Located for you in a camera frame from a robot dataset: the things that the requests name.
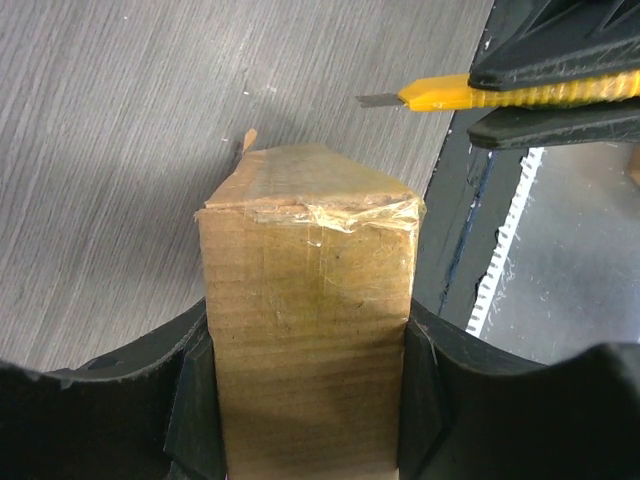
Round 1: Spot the white slotted cable duct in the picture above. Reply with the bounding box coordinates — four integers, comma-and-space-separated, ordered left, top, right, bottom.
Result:
466, 148, 545, 338

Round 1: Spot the brown cardboard express box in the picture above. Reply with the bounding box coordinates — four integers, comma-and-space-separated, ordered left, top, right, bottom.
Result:
196, 131, 426, 479

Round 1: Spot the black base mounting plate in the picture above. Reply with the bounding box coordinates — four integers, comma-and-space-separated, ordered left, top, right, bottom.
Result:
413, 1, 533, 327

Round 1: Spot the yellow utility knife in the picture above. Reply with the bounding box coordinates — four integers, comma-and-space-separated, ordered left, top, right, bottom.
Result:
357, 70, 639, 112

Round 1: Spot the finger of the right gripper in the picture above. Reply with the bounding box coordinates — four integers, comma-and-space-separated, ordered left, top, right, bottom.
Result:
469, 1, 639, 91
468, 102, 639, 150

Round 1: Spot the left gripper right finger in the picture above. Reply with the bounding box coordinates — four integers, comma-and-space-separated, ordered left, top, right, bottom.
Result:
398, 303, 639, 479

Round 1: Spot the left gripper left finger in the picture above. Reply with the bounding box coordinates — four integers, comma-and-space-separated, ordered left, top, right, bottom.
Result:
1, 301, 227, 479

